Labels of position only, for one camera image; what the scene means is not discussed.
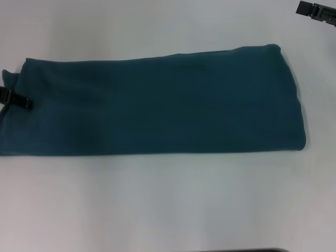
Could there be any teal blue printed t-shirt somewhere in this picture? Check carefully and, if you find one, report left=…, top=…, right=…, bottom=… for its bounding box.
left=0, top=43, right=308, bottom=157

